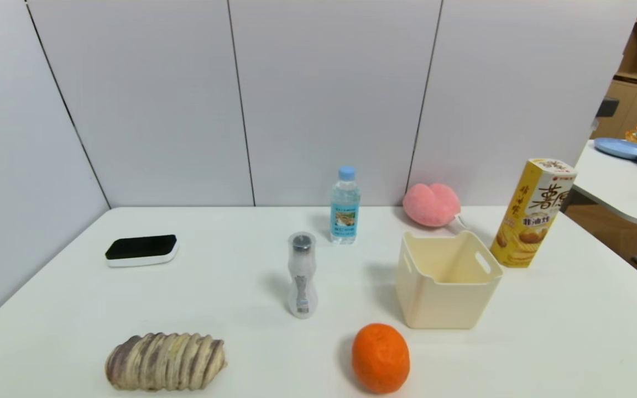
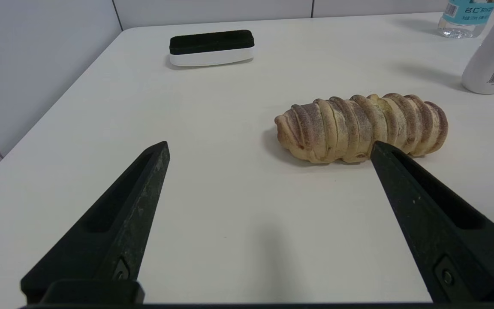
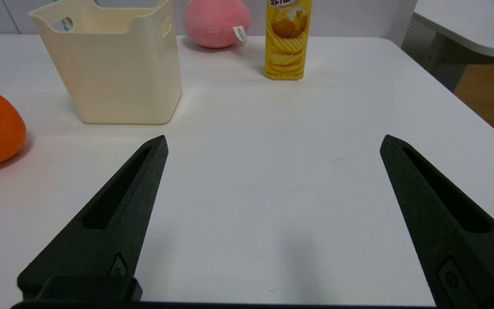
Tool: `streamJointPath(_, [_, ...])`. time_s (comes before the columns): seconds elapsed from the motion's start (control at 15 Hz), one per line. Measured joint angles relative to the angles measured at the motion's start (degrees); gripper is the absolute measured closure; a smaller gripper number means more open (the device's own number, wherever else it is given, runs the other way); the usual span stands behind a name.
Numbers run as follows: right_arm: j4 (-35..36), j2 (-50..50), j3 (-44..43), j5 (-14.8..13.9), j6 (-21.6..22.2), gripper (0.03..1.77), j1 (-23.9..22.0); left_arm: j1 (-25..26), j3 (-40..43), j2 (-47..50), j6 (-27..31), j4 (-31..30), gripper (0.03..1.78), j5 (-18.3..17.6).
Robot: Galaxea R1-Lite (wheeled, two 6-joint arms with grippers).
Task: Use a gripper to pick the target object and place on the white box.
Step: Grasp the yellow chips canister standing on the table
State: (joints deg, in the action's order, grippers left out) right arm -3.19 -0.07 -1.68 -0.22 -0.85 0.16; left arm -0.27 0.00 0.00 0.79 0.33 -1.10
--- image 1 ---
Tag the white bottle with grey cap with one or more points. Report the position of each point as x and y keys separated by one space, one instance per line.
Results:
x=302 y=276

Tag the pink plush peach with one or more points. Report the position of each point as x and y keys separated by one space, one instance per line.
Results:
x=432 y=204

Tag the black white board eraser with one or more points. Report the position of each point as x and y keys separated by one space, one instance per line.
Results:
x=140 y=246

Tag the cream plastic storage box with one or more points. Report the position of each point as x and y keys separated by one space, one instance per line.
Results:
x=443 y=304

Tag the clear water bottle blue cap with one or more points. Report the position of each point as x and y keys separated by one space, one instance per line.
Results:
x=345 y=215

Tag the blue plate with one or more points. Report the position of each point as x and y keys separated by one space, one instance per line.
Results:
x=622 y=148

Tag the orange fruit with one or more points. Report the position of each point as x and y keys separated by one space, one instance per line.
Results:
x=380 y=359

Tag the white side table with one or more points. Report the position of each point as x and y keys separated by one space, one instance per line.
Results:
x=617 y=188

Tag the striped brown bread loaf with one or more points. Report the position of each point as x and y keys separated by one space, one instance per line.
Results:
x=163 y=362

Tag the small black device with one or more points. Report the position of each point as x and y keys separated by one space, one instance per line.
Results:
x=607 y=107

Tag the yellow potato chips carton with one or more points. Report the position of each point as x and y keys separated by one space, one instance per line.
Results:
x=531 y=221

